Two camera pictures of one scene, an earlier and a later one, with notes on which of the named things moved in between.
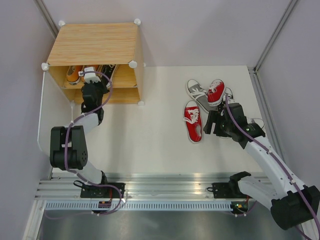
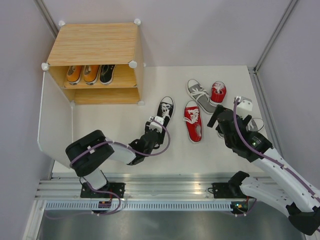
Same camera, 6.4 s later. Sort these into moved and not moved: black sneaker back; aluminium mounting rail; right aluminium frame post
Moved: black sneaker back
Not moved: aluminium mounting rail; right aluminium frame post
